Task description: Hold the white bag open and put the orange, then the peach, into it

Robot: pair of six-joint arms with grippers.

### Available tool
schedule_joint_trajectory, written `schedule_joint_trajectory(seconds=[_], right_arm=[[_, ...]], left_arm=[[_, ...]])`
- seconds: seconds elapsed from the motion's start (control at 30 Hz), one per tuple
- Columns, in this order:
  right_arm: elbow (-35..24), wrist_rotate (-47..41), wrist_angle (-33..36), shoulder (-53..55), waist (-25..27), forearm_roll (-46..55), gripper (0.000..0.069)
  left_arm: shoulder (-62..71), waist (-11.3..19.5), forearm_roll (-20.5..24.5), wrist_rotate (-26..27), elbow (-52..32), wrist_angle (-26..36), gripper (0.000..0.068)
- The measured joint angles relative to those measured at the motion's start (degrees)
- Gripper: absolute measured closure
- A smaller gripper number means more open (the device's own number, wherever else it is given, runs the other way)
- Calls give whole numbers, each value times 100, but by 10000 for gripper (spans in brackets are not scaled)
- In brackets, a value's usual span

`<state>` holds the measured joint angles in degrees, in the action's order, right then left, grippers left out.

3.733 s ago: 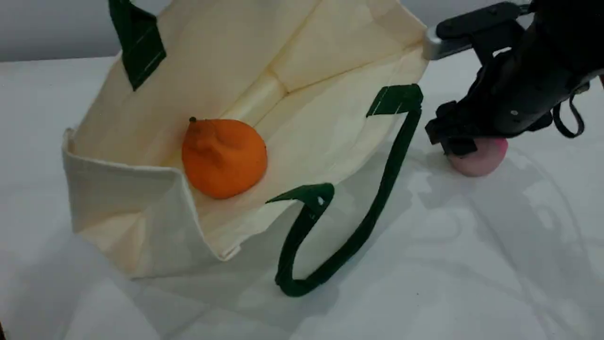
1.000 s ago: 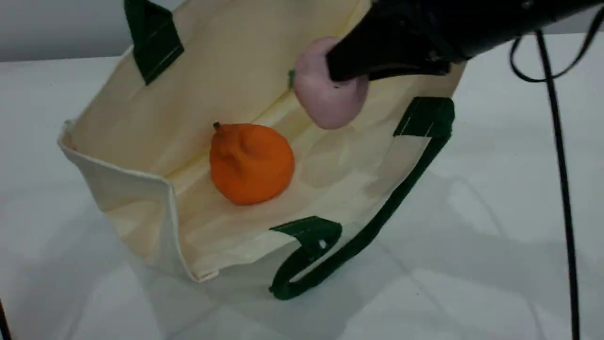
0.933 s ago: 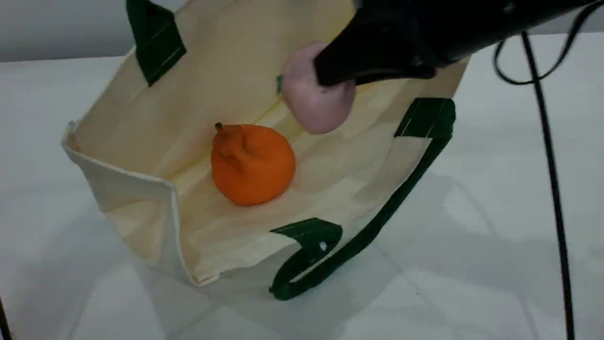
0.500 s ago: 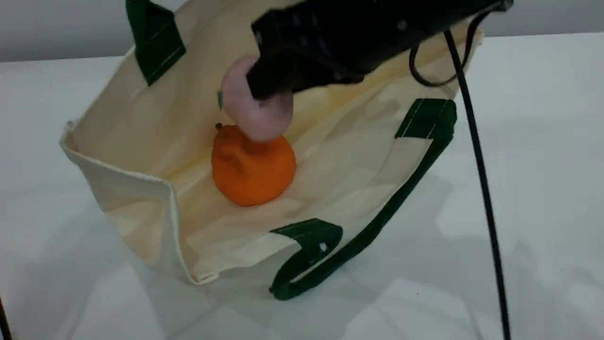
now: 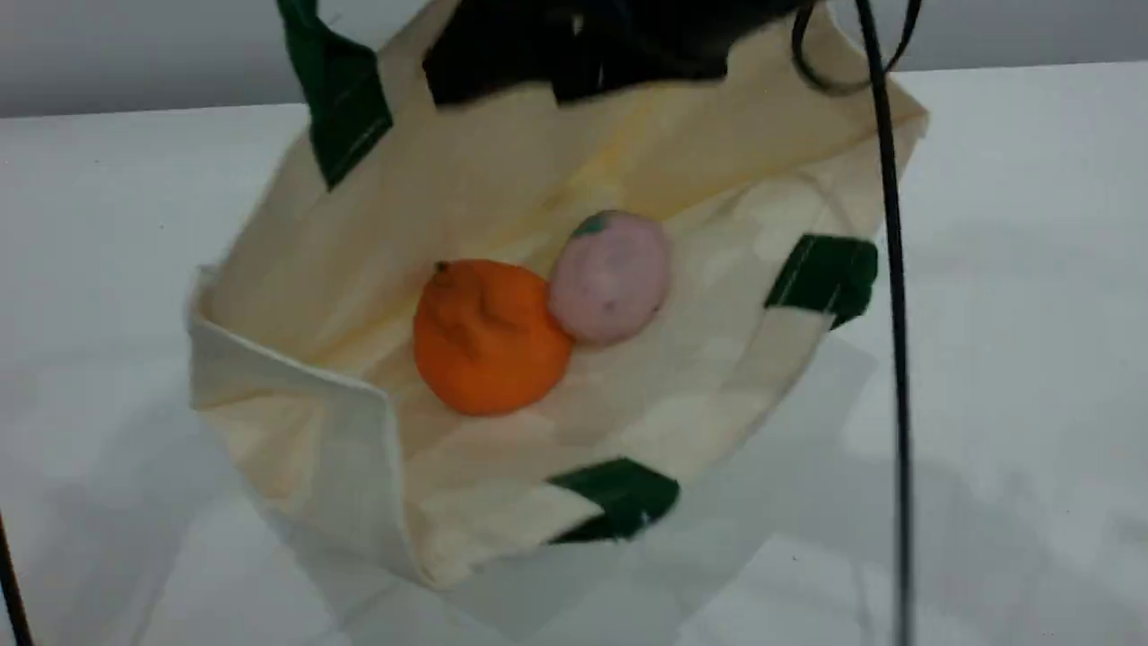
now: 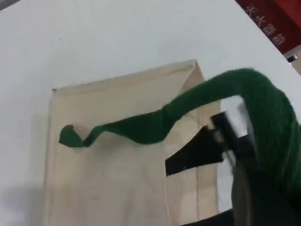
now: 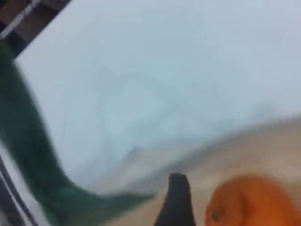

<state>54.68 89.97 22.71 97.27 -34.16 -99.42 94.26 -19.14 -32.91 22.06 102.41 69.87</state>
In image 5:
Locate pink peach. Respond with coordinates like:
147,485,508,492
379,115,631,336
546,210,673,347

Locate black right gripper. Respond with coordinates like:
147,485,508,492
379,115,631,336
422,0,810,107

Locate white canvas bag green handles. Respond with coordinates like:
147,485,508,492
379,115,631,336
187,0,931,590

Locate black cable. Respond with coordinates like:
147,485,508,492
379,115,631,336
0,507,35,646
791,0,926,96
852,0,918,646

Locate orange fruit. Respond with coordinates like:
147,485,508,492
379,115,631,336
412,259,576,419

